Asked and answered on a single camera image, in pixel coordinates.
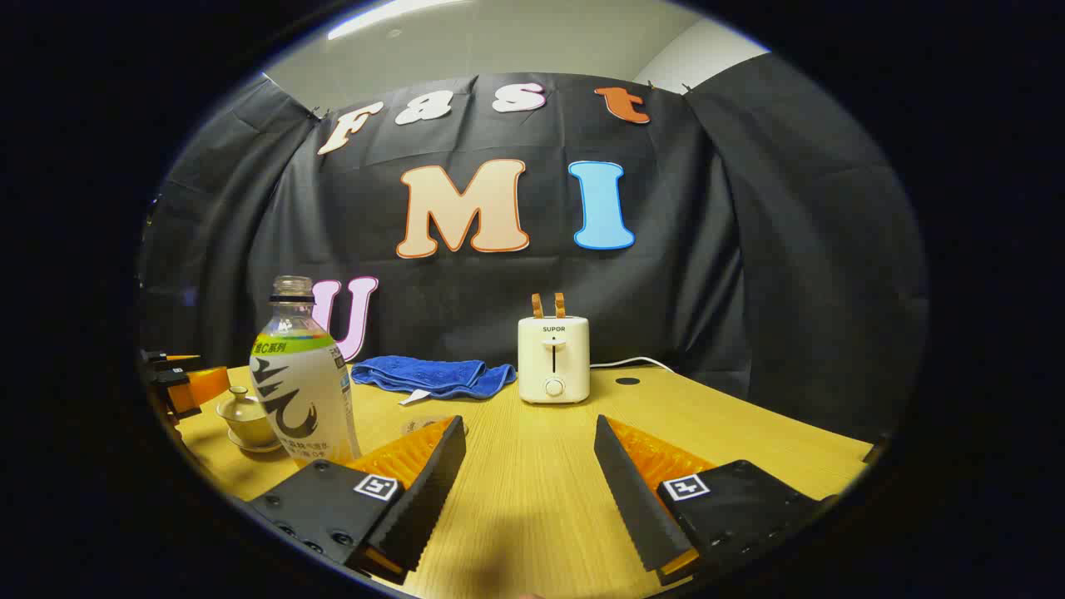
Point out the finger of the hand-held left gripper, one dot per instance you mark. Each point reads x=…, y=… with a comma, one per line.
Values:
x=204, y=387
x=170, y=360

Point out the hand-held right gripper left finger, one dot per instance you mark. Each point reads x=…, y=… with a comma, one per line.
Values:
x=424, y=499

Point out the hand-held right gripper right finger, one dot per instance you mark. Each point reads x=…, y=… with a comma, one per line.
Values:
x=632, y=499

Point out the round cork coaster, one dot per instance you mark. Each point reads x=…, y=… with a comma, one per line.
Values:
x=416, y=426

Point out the water bottle with white label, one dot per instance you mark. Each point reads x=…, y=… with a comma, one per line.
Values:
x=304, y=391

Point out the beige ceramic saucer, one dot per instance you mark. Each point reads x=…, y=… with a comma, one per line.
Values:
x=260, y=448

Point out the blue towel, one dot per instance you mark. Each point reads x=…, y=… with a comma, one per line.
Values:
x=433, y=374

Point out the white toaster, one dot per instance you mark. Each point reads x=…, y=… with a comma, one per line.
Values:
x=553, y=358

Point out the toast slice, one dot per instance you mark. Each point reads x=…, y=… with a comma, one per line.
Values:
x=537, y=306
x=560, y=304

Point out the black backdrop cloth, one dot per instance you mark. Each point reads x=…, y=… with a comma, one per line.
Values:
x=749, y=249

